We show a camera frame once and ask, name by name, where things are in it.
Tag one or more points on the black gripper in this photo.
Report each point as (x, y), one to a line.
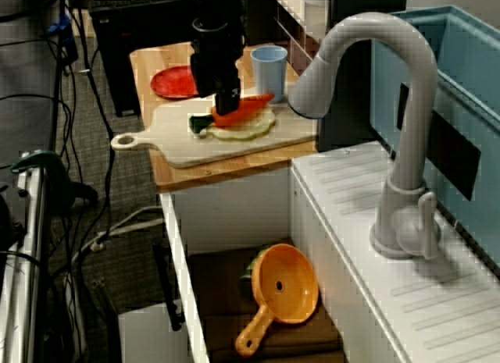
(215, 58)

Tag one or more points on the orange toy carrot green stem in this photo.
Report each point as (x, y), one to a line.
(246, 109)

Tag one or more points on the cream flower-shaped plate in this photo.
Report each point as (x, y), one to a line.
(250, 130)

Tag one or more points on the light blue plastic cup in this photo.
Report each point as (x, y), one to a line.
(269, 78)

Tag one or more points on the red round plate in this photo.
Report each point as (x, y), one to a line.
(172, 82)

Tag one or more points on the white toy sink basin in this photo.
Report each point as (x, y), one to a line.
(234, 214)

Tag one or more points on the black computer tower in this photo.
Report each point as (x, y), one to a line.
(117, 66)

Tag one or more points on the white round container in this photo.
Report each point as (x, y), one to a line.
(315, 11)

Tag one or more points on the green clamp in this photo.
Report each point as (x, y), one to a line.
(58, 175)

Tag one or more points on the blue connector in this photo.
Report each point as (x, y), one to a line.
(58, 25)

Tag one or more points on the grey toy faucet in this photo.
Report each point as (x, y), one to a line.
(414, 105)

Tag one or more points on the orange toy strainer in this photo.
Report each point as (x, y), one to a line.
(285, 285)

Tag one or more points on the black tape patch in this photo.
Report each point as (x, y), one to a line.
(453, 156)

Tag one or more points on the teal plastic bin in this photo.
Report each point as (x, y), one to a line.
(468, 66)

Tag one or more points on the black upright post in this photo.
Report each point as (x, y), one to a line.
(351, 117)

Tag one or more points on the aluminium frame rail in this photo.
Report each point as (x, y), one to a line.
(33, 222)

